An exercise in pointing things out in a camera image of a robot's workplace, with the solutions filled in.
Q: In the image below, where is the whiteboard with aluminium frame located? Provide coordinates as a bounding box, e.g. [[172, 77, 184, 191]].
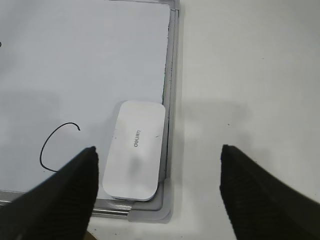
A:
[[0, 0, 180, 223]]

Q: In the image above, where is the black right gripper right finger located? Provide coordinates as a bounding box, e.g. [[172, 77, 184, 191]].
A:
[[219, 144, 320, 240]]

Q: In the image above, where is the white whiteboard eraser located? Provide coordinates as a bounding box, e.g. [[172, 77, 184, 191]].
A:
[[102, 100, 166, 202]]

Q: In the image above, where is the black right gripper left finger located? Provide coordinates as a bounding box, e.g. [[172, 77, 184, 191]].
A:
[[0, 146, 99, 240]]

